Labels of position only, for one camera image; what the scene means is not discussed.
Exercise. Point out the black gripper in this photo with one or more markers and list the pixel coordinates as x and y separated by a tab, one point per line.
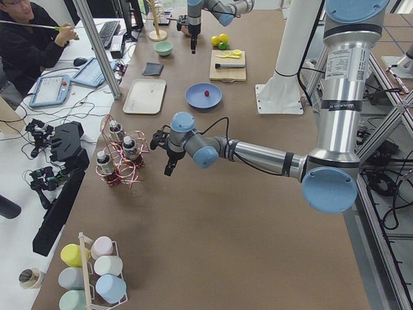
173	155
193	30

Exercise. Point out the blue plate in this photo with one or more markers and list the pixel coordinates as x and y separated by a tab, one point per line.
195	96

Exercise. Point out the whole yellow lemon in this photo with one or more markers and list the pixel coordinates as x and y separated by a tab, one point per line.
215	41

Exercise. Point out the green lime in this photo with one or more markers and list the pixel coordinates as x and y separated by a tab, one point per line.
223	46

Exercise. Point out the green ceramic bowl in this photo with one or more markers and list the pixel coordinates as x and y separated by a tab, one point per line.
163	48

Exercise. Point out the wooden cup tree stand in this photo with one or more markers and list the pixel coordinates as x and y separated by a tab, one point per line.
158	34

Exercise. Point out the steel muddler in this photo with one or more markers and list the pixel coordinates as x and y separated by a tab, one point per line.
229	65

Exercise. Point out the tea bottle middle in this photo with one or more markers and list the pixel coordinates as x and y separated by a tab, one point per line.
131	151

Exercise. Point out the tea bottle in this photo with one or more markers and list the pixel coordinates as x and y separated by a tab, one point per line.
117	132
131	151
106	168

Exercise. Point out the yellow plastic knife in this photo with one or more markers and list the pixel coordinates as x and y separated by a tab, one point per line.
232	56

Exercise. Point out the grey folded cloth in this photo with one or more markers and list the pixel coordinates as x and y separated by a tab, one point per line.
152	69

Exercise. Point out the wooden cutting board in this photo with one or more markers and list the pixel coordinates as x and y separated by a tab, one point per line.
228	75

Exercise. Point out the tea bottle rear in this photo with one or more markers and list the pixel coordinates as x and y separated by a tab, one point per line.
117	132

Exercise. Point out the cream rabbit tray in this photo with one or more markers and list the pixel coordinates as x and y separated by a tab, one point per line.
145	96

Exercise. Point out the tea bottle front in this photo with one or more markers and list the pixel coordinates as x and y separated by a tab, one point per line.
106	168

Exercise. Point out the black keyboard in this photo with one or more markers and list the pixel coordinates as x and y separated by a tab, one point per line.
108	31

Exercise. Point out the blue teach pendant far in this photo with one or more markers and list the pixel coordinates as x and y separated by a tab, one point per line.
89	75

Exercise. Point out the blue teach pendant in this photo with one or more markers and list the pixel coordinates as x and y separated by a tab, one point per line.
89	75
50	91

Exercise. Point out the pink cup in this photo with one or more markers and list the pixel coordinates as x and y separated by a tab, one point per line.
102	246

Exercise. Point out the black computer mouse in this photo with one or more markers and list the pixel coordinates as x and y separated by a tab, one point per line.
77	62

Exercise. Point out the cream cup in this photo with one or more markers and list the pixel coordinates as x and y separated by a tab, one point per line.
108	265

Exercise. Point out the blue teach pendant near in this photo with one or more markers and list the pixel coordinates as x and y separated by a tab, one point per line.
50	91

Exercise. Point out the yellow cup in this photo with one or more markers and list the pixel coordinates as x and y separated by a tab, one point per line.
71	255

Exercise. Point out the white cup rack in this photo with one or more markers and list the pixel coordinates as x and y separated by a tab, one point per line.
93	300

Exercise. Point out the blue cup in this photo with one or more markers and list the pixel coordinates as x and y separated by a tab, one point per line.
111	288

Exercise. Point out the grey cup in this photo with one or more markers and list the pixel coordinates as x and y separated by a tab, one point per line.
71	278

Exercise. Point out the person in black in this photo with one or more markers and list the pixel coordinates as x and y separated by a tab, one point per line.
29	42

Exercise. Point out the mint cup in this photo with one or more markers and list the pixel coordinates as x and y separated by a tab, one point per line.
73	300

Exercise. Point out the tape roll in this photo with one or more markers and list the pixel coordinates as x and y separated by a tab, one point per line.
31	278

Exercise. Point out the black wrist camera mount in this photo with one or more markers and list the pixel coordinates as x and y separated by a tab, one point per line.
159	139

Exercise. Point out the copper wire bottle rack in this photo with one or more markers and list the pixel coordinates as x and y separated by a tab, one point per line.
129	174

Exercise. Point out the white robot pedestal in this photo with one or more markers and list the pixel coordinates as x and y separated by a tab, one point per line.
281	94

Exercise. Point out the aluminium frame post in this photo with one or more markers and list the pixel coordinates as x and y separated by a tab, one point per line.
85	15

